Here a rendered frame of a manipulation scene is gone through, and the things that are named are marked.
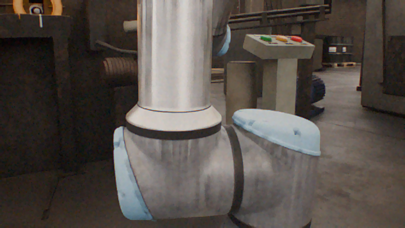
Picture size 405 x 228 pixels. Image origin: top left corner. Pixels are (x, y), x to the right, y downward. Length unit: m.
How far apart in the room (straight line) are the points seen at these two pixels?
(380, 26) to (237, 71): 2.23
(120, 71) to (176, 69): 0.99
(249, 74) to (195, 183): 0.79
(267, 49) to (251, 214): 0.63
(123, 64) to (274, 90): 0.67
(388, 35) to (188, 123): 2.90
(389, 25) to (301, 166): 2.79
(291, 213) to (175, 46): 0.32
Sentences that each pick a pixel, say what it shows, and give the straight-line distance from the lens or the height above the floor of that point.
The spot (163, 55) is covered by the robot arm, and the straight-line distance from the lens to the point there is 0.43.
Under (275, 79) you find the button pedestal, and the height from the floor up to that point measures 0.47.
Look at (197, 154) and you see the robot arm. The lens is 0.45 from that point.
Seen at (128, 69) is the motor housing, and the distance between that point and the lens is 1.42.
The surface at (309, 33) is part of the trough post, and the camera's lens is 1.49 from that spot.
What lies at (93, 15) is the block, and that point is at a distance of 1.55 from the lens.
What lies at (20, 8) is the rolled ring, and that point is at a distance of 1.54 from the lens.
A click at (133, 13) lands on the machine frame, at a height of 0.75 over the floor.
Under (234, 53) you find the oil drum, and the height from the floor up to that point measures 0.52.
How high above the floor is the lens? 0.57
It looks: 11 degrees down
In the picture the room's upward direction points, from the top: straight up
